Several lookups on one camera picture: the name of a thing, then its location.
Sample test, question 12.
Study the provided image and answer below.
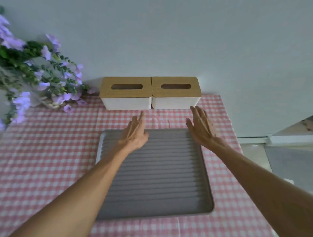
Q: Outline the grey panel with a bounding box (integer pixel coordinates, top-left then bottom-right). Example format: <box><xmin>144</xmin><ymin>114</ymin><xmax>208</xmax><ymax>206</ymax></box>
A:
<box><xmin>265</xmin><ymin>144</ymin><xmax>313</xmax><ymax>196</ymax></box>

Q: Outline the person's left forearm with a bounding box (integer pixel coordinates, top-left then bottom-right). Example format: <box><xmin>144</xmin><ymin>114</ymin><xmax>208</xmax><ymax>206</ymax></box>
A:
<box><xmin>8</xmin><ymin>143</ymin><xmax>137</xmax><ymax>237</ymax></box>

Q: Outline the white tissue box wooden lid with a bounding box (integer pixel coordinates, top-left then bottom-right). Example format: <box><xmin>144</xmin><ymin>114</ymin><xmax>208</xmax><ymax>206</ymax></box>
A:
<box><xmin>99</xmin><ymin>77</ymin><xmax>153</xmax><ymax>111</ymax></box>
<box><xmin>151</xmin><ymin>76</ymin><xmax>202</xmax><ymax>109</ymax></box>

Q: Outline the white ledge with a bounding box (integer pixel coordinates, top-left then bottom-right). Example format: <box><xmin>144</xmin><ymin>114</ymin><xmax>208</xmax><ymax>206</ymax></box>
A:
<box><xmin>237</xmin><ymin>133</ymin><xmax>313</xmax><ymax>147</ymax></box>

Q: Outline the grey ribbed tray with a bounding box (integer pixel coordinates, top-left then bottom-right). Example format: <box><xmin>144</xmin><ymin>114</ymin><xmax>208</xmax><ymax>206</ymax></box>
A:
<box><xmin>95</xmin><ymin>128</ymin><xmax>215</xmax><ymax>221</ymax></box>

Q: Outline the person's right forearm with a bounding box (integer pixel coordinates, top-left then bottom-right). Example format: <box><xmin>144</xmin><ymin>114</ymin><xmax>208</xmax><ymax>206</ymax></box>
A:
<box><xmin>212</xmin><ymin>140</ymin><xmax>313</xmax><ymax>237</ymax></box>

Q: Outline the woven flower vase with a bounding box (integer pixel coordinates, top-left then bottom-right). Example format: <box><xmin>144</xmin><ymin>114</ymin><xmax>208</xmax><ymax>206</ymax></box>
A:
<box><xmin>40</xmin><ymin>95</ymin><xmax>67</xmax><ymax>109</ymax></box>

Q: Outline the purple flower bouquet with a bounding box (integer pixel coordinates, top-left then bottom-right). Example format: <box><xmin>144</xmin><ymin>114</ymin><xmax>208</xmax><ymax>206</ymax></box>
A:
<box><xmin>0</xmin><ymin>6</ymin><xmax>98</xmax><ymax>132</ymax></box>

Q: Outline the pink gingham tablecloth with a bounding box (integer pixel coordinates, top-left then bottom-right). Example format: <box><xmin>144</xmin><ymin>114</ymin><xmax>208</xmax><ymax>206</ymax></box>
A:
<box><xmin>0</xmin><ymin>94</ymin><xmax>275</xmax><ymax>237</ymax></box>

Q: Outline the person's left hand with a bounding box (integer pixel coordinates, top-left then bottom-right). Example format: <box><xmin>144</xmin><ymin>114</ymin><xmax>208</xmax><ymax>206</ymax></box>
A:
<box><xmin>119</xmin><ymin>111</ymin><xmax>149</xmax><ymax>153</ymax></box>

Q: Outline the person's right hand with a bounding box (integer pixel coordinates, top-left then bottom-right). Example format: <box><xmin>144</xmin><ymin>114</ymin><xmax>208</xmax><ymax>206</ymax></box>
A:
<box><xmin>186</xmin><ymin>106</ymin><xmax>228</xmax><ymax>150</ymax></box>

